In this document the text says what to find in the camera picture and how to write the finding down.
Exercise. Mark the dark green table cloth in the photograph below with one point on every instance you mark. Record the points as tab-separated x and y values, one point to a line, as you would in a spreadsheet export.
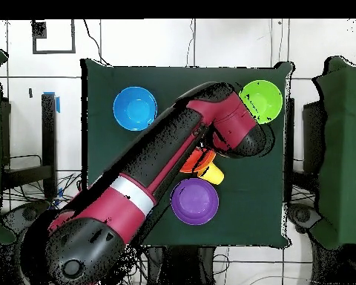
249	184

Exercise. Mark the black metal stand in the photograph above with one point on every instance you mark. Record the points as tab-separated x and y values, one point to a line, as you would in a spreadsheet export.
49	142

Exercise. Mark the green plastic bowl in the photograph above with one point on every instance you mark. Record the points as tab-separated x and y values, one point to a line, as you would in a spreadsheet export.
265	101

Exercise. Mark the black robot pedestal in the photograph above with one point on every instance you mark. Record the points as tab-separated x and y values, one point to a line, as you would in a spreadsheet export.
184	267

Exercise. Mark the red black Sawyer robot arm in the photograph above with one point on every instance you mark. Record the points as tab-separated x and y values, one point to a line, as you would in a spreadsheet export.
166	142

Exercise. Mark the purple plastic bowl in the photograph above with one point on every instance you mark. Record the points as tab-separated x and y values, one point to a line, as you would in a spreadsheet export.
195	202

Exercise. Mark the light blue plastic bowl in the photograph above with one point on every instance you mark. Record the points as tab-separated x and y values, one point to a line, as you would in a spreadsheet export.
135	108

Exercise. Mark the red plastic bowl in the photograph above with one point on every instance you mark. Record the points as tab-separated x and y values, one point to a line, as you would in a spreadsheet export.
190	164

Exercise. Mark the black square floor frame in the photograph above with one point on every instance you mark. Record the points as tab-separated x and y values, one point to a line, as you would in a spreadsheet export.
34	44

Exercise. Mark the large orange plastic bowl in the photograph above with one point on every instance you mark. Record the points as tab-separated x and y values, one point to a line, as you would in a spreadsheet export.
210	158

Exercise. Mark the yellow plastic cup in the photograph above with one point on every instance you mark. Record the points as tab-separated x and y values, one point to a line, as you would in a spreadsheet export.
213	175

